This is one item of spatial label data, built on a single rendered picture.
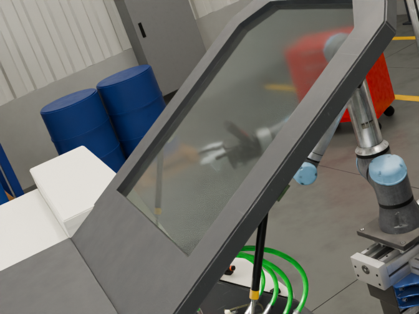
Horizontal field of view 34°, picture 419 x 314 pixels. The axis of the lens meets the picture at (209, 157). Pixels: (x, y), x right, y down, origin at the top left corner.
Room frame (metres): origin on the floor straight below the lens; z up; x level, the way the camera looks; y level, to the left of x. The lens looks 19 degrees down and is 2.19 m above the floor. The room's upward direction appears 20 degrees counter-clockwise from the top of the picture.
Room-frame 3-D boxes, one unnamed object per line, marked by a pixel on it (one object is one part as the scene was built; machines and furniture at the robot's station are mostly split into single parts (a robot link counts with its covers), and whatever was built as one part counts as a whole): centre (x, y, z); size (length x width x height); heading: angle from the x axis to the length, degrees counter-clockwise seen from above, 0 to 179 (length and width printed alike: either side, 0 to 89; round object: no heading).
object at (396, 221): (2.03, -0.54, 1.09); 0.15 x 0.15 x 0.10
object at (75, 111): (6.55, 0.81, 0.51); 1.20 x 0.85 x 1.02; 112
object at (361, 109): (2.16, -0.54, 1.41); 0.15 x 0.12 x 0.55; 179
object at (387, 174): (2.04, -0.54, 1.20); 0.13 x 0.12 x 0.14; 179
